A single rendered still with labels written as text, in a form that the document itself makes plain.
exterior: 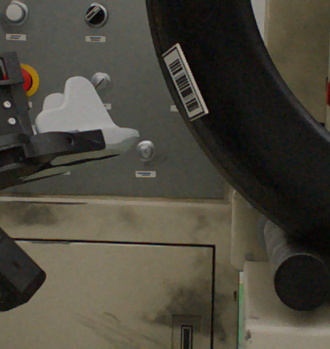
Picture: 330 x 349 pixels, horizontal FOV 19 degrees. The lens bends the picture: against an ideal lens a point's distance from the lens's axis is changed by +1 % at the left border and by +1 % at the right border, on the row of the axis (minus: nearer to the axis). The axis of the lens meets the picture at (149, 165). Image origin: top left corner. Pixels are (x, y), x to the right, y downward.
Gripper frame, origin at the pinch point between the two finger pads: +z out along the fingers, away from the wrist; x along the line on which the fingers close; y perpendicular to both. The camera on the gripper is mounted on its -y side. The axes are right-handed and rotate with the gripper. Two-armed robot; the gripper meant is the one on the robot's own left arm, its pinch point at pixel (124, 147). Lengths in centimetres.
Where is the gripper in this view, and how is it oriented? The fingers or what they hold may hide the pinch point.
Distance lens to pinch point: 73.1
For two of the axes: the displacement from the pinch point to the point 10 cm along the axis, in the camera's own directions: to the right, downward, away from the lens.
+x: -5.1, 2.8, 8.1
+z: 8.1, -1.5, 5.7
